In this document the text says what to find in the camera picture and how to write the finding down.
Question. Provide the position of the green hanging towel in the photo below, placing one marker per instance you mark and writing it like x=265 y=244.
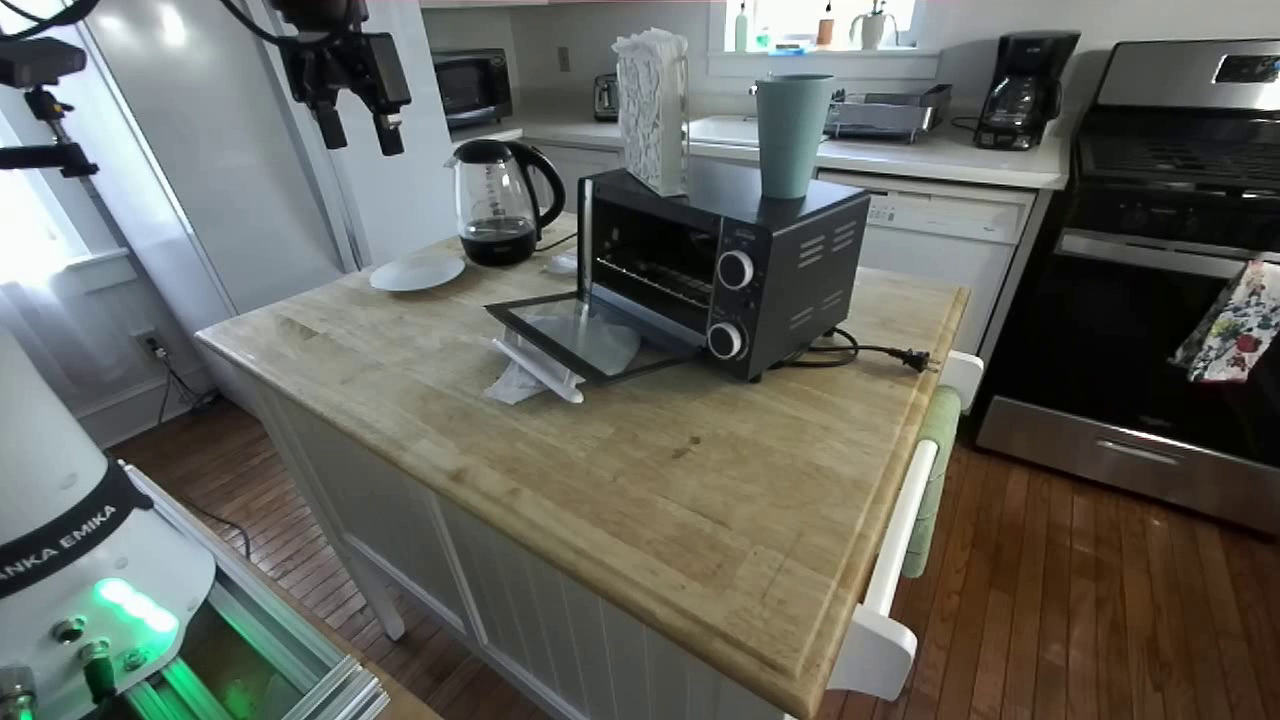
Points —
x=941 y=429

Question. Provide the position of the black camera on tripod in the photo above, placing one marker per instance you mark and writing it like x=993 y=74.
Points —
x=35 y=62

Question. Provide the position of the floral dish towel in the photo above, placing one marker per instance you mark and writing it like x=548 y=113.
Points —
x=1238 y=331

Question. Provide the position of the white island towel bar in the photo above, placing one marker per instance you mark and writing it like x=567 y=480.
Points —
x=878 y=651

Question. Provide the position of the white dishwasher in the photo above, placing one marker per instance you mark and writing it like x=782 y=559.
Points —
x=955 y=238

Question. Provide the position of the stainless steel kitchen stove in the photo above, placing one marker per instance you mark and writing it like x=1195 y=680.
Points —
x=1172 y=191

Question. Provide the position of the teal plastic cup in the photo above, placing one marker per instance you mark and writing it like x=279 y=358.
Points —
x=790 y=127

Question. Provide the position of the white round plate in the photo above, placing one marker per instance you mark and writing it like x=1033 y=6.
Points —
x=417 y=273

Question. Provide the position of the black microwave oven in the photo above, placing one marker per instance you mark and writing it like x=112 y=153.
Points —
x=474 y=87

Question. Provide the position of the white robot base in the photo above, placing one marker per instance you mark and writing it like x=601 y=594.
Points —
x=120 y=604

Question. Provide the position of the black coffee maker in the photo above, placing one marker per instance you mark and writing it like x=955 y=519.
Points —
x=1027 y=89

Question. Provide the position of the white kitchen island cabinet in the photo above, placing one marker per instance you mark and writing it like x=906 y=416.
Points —
x=543 y=630

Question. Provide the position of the grey dish drying rack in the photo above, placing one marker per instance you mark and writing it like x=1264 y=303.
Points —
x=885 y=113

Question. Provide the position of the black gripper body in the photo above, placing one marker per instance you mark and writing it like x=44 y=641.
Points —
x=329 y=53

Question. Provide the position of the glass electric kettle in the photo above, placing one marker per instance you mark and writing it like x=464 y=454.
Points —
x=506 y=197

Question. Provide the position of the black toaster oven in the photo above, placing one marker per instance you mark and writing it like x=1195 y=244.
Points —
x=718 y=273

